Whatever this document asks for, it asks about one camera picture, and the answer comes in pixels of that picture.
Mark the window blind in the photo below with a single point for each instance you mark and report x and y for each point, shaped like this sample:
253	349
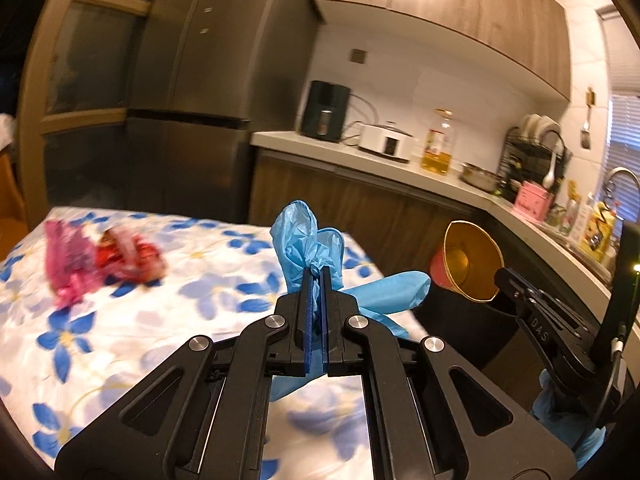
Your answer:
625	130

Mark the white patterned cloth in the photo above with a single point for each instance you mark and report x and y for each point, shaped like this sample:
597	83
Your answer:
6	130

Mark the blue disposable glove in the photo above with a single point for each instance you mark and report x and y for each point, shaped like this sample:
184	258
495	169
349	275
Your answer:
300	240

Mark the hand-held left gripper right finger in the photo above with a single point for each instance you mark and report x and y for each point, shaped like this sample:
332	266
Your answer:
321	355

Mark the hanging metal spatula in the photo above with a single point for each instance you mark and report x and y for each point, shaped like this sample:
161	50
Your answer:
587	130

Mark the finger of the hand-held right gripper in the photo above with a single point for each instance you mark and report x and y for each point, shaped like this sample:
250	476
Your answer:
545	320

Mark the wooden glass door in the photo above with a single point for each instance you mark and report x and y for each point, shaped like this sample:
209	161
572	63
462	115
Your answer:
85	50

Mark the red and white crumpled wrapper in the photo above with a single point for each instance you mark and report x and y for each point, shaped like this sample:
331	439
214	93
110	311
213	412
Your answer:
130	257

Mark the kitchen counter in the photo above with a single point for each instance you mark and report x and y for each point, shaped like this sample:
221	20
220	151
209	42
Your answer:
350	185

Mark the white ladle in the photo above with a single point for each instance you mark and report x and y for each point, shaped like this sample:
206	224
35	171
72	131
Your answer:
550	175

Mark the steel refrigerator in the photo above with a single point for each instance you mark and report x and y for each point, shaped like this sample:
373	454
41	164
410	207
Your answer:
200	85

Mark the brown wooden chair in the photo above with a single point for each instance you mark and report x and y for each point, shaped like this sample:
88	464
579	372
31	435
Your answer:
10	200

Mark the pink box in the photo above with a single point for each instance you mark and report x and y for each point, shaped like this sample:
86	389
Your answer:
532	202

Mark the yellow detergent bottle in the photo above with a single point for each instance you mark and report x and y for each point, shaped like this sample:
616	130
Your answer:
600	232

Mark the black dish rack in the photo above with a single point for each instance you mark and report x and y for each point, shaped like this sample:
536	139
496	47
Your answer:
530	160

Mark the person's right hand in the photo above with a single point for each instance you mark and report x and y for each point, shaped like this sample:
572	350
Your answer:
542	407

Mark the white bottle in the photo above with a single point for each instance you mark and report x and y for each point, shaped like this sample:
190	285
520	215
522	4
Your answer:
582	220

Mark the blue floral tablecloth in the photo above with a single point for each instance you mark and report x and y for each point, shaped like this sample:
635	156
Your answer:
150	335

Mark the metal faucet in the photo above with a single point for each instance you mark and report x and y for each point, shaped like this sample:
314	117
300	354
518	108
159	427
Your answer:
620	172

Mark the black trash bin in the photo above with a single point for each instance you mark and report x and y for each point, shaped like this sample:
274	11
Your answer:
475	330

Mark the wall outlet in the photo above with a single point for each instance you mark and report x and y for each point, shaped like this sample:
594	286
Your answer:
358	56

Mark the dark air fryer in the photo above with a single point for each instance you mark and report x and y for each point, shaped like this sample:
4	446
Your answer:
325	105

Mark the wooden upper cabinet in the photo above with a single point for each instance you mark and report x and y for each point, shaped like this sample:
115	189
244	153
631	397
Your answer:
475	15

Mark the red paper cup gold inside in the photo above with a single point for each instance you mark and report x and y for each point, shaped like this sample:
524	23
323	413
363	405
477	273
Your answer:
470	260

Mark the metal bowl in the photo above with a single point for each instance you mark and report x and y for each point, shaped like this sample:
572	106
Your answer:
480	176

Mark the cooking oil bottle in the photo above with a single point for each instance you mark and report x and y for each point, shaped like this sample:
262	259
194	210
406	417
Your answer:
437	155

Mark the pink plastic bag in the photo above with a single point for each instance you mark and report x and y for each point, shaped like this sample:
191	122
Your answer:
70	255

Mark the white rice cooker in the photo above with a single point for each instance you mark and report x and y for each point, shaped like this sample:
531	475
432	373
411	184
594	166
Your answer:
385	144

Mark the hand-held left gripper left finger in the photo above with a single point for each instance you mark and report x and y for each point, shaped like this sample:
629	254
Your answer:
306	355

